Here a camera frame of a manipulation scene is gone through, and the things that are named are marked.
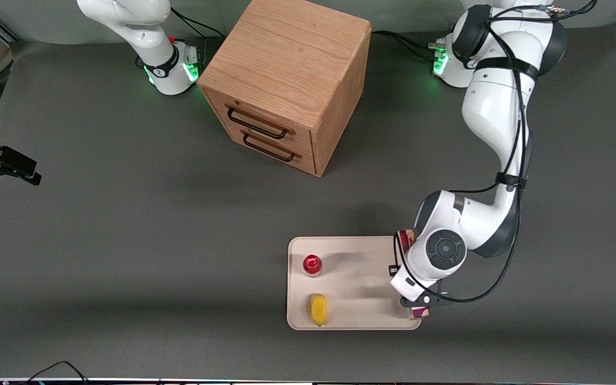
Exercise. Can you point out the wooden two-drawer cabinet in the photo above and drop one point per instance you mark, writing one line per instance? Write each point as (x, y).
(292, 64)

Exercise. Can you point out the beige plastic tray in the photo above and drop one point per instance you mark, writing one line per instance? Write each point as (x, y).
(356, 283)

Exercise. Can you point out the yellow lemon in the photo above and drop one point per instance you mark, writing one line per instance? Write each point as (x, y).
(318, 310)

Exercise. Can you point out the red cookie box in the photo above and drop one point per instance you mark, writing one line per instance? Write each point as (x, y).
(407, 239)

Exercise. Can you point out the red-capped small bottle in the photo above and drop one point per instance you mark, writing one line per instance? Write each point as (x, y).
(312, 264)

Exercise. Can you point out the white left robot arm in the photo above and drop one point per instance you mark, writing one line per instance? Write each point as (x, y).
(492, 117)

